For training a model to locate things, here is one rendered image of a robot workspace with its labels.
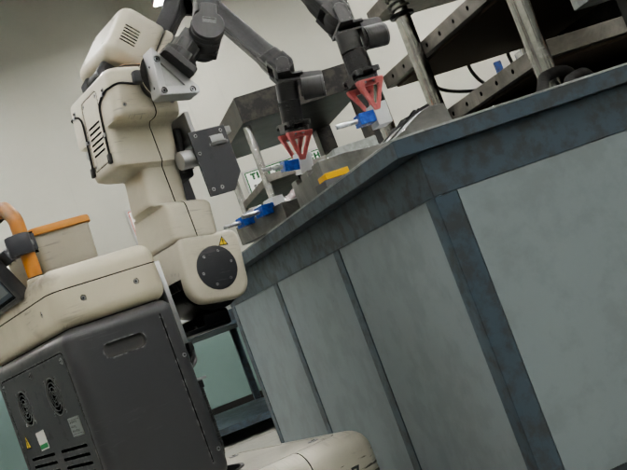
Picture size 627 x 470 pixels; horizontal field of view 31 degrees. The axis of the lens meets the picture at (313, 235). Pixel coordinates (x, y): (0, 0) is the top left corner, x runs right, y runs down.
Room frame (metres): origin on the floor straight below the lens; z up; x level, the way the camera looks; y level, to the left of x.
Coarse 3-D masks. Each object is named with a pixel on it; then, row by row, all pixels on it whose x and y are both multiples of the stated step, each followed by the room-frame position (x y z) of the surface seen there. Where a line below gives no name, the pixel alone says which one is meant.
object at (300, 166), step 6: (294, 156) 2.91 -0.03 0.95; (306, 156) 2.88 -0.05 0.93; (282, 162) 2.88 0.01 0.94; (288, 162) 2.87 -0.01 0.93; (294, 162) 2.88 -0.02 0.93; (300, 162) 2.88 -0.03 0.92; (306, 162) 2.88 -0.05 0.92; (312, 162) 2.89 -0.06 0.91; (270, 168) 2.87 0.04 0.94; (276, 168) 2.88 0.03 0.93; (282, 168) 2.88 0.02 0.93; (288, 168) 2.87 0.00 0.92; (294, 168) 2.88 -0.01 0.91; (300, 168) 2.88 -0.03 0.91; (306, 168) 2.88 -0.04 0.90
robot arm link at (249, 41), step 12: (228, 12) 3.03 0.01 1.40; (228, 24) 3.00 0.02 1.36; (240, 24) 3.00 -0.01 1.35; (228, 36) 3.02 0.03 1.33; (240, 36) 2.98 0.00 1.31; (252, 36) 2.97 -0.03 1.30; (252, 48) 2.95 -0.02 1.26; (264, 48) 2.94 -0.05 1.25; (276, 48) 2.93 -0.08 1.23; (264, 60) 2.91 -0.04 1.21; (288, 60) 2.90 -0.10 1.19; (276, 72) 2.89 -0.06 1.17
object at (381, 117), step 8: (384, 104) 2.65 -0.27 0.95; (368, 112) 2.64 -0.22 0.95; (376, 112) 2.64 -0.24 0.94; (384, 112) 2.65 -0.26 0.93; (352, 120) 2.64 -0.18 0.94; (360, 120) 2.63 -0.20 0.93; (368, 120) 2.64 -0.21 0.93; (376, 120) 2.65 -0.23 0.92; (384, 120) 2.65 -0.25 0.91; (392, 120) 2.65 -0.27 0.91; (336, 128) 2.64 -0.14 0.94; (376, 128) 2.67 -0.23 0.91
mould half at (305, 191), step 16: (432, 112) 2.83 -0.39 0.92; (448, 112) 2.84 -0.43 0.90; (416, 128) 2.81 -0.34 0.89; (384, 144) 2.78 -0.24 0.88; (320, 160) 2.72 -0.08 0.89; (336, 160) 2.74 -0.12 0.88; (352, 160) 2.75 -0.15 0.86; (304, 176) 2.85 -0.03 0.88; (320, 176) 2.74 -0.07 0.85; (304, 192) 2.89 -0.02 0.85
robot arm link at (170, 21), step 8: (168, 0) 3.07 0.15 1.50; (176, 0) 3.06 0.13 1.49; (184, 0) 3.13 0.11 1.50; (192, 0) 3.07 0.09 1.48; (168, 8) 3.06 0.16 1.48; (176, 8) 3.06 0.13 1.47; (184, 8) 3.09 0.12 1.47; (192, 8) 3.13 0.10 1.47; (160, 16) 3.05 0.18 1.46; (168, 16) 3.04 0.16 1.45; (176, 16) 3.05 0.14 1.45; (184, 16) 3.10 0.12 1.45; (160, 24) 3.03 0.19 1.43; (168, 24) 3.03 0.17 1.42; (176, 24) 3.05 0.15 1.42
